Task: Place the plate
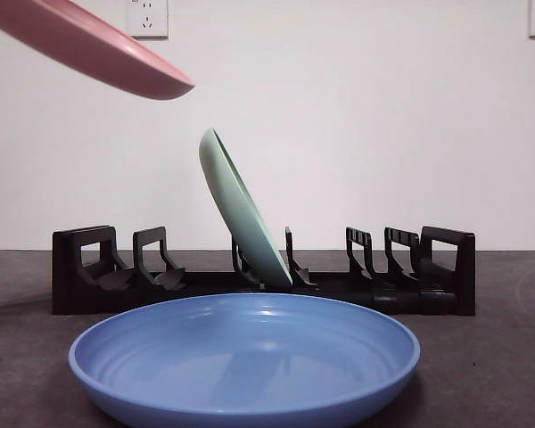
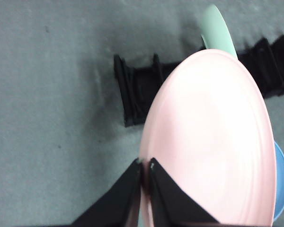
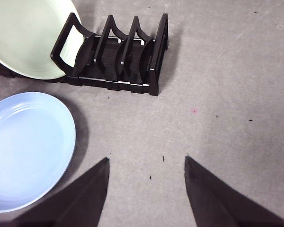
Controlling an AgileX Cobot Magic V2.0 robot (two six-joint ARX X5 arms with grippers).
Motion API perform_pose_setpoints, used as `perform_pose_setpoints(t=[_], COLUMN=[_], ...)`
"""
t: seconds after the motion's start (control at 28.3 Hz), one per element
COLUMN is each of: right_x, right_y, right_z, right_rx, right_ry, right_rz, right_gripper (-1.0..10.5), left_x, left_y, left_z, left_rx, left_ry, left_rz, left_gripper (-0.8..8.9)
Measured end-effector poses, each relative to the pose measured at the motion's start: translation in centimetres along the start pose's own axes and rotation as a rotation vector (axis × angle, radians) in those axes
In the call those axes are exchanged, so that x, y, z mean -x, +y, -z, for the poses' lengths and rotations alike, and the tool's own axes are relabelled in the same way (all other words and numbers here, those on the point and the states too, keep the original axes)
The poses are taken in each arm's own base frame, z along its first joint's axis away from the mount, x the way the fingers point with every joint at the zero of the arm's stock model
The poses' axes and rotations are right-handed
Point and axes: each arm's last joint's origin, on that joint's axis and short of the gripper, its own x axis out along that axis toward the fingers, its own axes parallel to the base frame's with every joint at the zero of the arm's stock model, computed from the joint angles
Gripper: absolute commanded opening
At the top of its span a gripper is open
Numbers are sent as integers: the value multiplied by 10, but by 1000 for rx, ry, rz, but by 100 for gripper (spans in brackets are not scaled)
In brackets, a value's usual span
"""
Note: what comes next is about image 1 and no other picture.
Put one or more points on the green plate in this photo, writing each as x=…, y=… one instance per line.
x=241, y=214

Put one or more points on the blue plate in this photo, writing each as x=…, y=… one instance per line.
x=249, y=356

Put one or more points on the pink plate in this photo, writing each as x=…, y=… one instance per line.
x=93, y=49

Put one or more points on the black plastic plate rack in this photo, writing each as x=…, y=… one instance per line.
x=450, y=285

